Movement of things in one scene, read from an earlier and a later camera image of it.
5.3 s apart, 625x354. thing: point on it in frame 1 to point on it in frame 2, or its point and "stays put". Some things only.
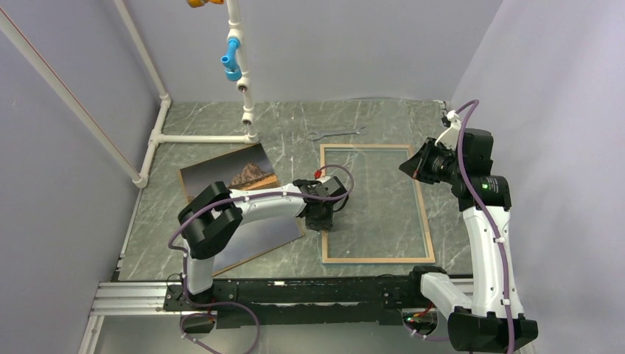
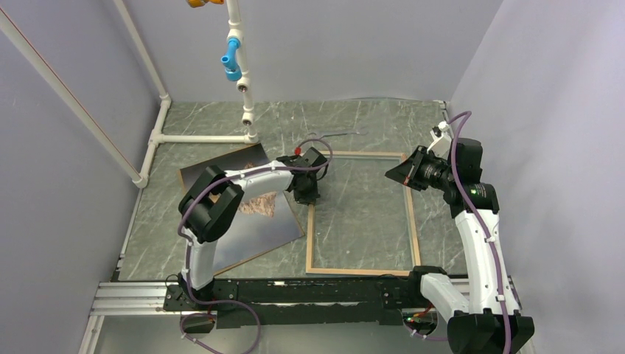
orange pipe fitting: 195,4 stays put
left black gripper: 325,225 to 309,198
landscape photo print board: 248,168 stays put
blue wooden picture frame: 382,221 to 404,271
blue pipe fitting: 233,71 stays put
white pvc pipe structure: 235,30 stays put
